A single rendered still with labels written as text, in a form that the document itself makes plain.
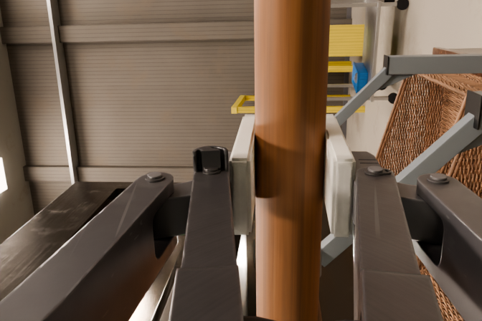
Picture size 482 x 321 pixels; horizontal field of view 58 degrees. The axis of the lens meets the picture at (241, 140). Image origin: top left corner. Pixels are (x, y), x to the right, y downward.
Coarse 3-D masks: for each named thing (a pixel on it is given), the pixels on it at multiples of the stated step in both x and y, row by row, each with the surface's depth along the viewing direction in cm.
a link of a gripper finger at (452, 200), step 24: (432, 192) 13; (456, 192) 13; (456, 216) 11; (480, 216) 11; (456, 240) 11; (480, 240) 10; (432, 264) 13; (456, 264) 11; (480, 264) 10; (456, 288) 11; (480, 288) 10; (480, 312) 10
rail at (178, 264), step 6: (180, 252) 107; (180, 258) 105; (174, 264) 102; (180, 264) 102; (174, 270) 100; (174, 276) 97; (168, 282) 95; (168, 288) 93; (162, 294) 91; (168, 294) 91; (162, 300) 89; (162, 306) 87; (156, 312) 86; (162, 312) 86; (156, 318) 84
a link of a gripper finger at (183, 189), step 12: (228, 156) 18; (192, 180) 16; (180, 192) 15; (168, 204) 14; (180, 204) 14; (156, 216) 14; (168, 216) 14; (180, 216) 14; (156, 228) 14; (168, 228) 14; (180, 228) 14
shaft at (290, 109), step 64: (256, 0) 17; (320, 0) 16; (256, 64) 17; (320, 64) 17; (256, 128) 18; (320, 128) 18; (256, 192) 19; (320, 192) 19; (256, 256) 20; (320, 256) 20
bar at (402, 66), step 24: (384, 72) 100; (408, 72) 99; (432, 72) 98; (456, 72) 98; (480, 72) 98; (360, 96) 102; (480, 96) 53; (480, 120) 53; (456, 144) 55; (480, 144) 56; (408, 168) 58; (432, 168) 57; (336, 240) 61
